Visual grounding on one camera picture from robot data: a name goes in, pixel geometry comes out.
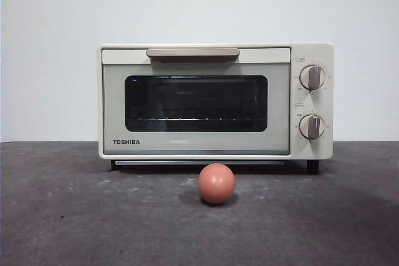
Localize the brown egg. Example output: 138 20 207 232
197 163 236 206

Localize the oven door with beige handle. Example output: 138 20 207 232
101 47 292 156

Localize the cream oven control knob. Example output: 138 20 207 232
299 65 327 91
298 114 325 140

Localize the cream toaster oven body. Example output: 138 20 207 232
97 41 336 175

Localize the metal wire oven rack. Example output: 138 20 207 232
136 117 264 123

